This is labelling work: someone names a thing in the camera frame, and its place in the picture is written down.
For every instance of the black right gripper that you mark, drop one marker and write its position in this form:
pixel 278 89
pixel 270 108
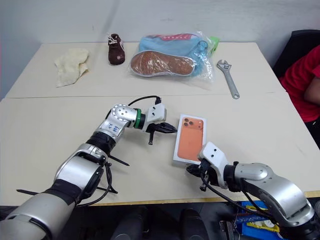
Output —
pixel 210 172

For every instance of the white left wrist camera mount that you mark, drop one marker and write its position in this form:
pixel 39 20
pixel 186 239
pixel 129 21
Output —
pixel 156 112

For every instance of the black chair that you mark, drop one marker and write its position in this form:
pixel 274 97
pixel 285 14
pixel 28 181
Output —
pixel 300 42

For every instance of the dark rounded shape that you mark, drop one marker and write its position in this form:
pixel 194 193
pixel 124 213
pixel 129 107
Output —
pixel 193 225
pixel 128 225

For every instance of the cream crumpled cloth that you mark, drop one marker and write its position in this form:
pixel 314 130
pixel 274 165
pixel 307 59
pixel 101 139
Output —
pixel 72 66

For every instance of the yellow frame toy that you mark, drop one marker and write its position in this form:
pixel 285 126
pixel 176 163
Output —
pixel 260 225

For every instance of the person bare forearm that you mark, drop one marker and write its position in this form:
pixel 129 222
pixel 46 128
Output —
pixel 313 90

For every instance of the green packet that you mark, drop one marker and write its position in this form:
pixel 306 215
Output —
pixel 215 45

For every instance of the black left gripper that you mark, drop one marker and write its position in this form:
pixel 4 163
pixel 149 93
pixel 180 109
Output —
pixel 155 127

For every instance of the black metal bracket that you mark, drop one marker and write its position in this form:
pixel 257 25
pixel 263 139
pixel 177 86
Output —
pixel 227 230

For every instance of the blue plastic bin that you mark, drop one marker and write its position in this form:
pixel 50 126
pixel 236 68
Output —
pixel 243 222

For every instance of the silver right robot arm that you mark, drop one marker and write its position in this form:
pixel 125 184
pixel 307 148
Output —
pixel 280 185

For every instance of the brown baby shoe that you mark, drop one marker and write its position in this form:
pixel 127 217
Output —
pixel 116 53

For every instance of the blue shoes in plastic bag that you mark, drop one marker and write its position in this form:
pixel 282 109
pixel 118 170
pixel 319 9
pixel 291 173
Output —
pixel 206 75

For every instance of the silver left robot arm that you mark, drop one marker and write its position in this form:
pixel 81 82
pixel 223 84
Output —
pixel 75 170

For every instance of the silver adjustable wrench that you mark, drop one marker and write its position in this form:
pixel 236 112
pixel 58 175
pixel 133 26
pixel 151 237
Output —
pixel 230 78

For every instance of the blue sneaker brown sole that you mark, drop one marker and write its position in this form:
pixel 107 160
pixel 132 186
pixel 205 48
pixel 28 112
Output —
pixel 161 63
pixel 167 42

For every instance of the person in red shirt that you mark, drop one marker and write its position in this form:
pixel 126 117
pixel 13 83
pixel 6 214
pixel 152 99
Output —
pixel 297 85

